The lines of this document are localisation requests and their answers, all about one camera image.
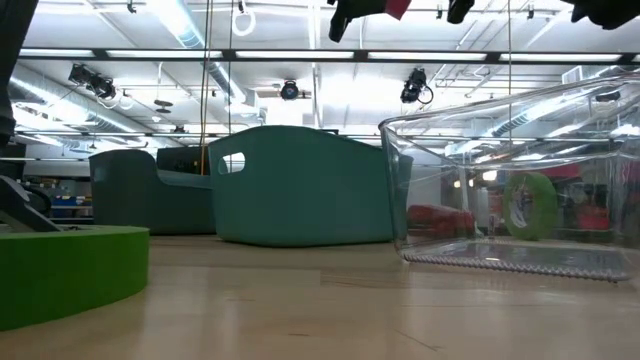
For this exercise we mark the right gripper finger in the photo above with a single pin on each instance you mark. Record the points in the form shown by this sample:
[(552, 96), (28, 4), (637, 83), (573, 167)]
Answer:
[(460, 9), (355, 7)]

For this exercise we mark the pink tape roll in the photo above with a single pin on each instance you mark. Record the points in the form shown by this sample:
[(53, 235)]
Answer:
[(398, 7)]

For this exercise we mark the red stapler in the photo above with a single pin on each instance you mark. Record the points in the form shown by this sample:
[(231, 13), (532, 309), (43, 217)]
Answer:
[(440, 220)]

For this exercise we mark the green tape roll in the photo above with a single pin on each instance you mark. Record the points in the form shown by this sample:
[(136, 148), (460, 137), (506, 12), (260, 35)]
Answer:
[(547, 210), (75, 270)]

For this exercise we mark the black staple remover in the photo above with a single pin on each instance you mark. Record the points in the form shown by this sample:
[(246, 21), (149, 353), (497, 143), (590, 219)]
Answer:
[(25, 205)]

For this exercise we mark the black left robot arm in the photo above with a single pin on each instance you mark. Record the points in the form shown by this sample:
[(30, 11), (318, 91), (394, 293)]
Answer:
[(12, 50)]

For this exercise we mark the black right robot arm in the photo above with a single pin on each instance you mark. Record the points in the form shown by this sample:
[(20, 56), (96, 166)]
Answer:
[(605, 12)]

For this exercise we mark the teal plastic bin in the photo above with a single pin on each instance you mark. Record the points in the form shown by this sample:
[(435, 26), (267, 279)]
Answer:
[(300, 190)]

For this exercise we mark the small ceiling disc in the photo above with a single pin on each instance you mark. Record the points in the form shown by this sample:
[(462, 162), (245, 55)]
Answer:
[(162, 105)]

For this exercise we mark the black monitor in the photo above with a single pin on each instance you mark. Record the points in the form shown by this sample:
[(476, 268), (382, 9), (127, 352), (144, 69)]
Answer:
[(182, 160)]

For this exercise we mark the clear plastic tray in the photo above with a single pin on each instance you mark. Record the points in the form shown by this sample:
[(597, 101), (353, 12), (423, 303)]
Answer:
[(550, 265)]

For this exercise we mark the slate blue plastic bin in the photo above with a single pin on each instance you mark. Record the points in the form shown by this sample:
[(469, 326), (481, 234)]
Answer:
[(130, 200)]

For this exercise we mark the black aluminium frame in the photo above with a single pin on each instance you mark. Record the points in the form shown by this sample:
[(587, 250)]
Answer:
[(300, 55)]

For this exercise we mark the black round camera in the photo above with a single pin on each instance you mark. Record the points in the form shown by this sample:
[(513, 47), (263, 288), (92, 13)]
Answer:
[(289, 91)]

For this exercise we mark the silver ceiling duct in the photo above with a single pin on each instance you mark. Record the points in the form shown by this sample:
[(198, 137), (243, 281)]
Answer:
[(220, 75), (60, 107)]

